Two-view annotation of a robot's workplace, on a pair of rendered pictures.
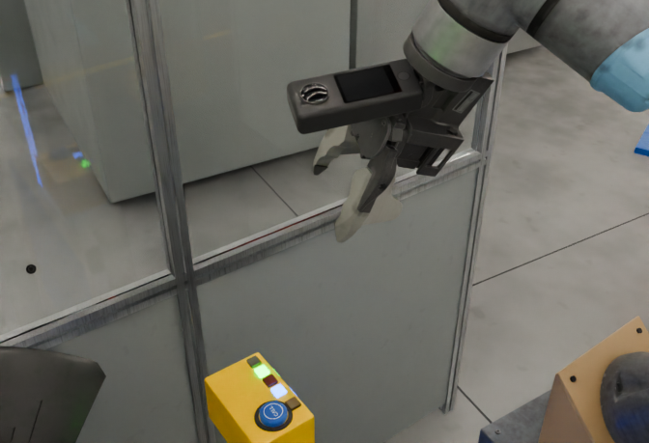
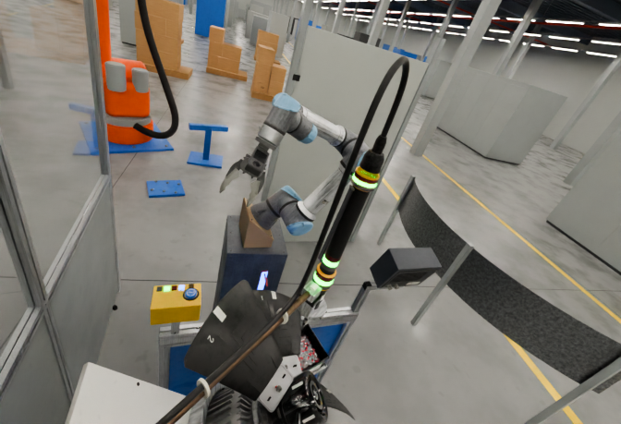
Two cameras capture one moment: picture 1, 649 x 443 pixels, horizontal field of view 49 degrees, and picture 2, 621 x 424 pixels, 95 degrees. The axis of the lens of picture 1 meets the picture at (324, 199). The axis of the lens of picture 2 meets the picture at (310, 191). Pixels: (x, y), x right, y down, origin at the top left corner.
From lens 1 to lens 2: 0.75 m
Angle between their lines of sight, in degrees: 68
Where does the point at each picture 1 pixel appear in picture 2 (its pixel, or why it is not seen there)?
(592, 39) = (306, 130)
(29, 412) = (244, 308)
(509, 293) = not seen: hidden behind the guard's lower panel
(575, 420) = (256, 229)
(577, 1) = (303, 123)
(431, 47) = (274, 141)
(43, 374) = (237, 295)
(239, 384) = (165, 298)
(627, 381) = (260, 212)
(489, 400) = (130, 273)
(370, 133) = not seen: hidden behind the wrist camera
